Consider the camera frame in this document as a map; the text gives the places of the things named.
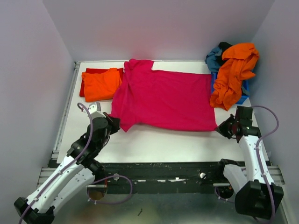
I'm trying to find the black t shirt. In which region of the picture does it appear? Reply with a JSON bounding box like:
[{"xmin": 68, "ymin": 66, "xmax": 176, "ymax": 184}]
[{"xmin": 215, "ymin": 42, "xmax": 232, "ymax": 66}]

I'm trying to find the aluminium frame rail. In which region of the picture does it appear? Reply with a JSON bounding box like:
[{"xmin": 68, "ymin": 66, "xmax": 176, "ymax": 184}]
[{"xmin": 22, "ymin": 59, "xmax": 75, "ymax": 196}]

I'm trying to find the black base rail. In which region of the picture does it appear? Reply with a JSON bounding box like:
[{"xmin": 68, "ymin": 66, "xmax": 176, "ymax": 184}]
[{"xmin": 87, "ymin": 161, "xmax": 234, "ymax": 198}]

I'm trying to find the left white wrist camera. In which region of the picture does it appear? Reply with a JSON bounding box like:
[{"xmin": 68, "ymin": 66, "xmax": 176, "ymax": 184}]
[{"xmin": 88, "ymin": 102, "xmax": 101, "ymax": 119}]

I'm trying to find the folded orange t shirt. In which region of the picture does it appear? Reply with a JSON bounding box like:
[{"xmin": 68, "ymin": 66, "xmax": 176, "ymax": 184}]
[{"xmin": 81, "ymin": 68, "xmax": 122, "ymax": 102}]

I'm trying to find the blue grey t shirt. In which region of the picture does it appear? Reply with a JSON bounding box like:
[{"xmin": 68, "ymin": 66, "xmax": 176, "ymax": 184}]
[{"xmin": 205, "ymin": 47, "xmax": 222, "ymax": 72}]

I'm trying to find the orange t shirt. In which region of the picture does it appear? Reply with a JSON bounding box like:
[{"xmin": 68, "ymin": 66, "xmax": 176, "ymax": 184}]
[
  {"xmin": 81, "ymin": 68, "xmax": 122, "ymax": 102},
  {"xmin": 210, "ymin": 43, "xmax": 259, "ymax": 111}
]

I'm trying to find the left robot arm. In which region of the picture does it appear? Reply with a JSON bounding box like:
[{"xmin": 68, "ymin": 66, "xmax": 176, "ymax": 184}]
[{"xmin": 14, "ymin": 112, "xmax": 120, "ymax": 224}]

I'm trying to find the blue plastic bin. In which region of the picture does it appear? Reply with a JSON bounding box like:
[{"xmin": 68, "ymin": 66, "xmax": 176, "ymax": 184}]
[{"xmin": 211, "ymin": 72, "xmax": 250, "ymax": 105}]

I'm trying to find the magenta t shirt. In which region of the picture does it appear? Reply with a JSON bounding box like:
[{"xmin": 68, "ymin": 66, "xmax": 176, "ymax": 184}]
[{"xmin": 111, "ymin": 59, "xmax": 217, "ymax": 132}]

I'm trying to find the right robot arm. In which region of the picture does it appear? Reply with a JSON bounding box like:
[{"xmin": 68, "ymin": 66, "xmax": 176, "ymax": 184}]
[{"xmin": 216, "ymin": 106, "xmax": 284, "ymax": 224}]

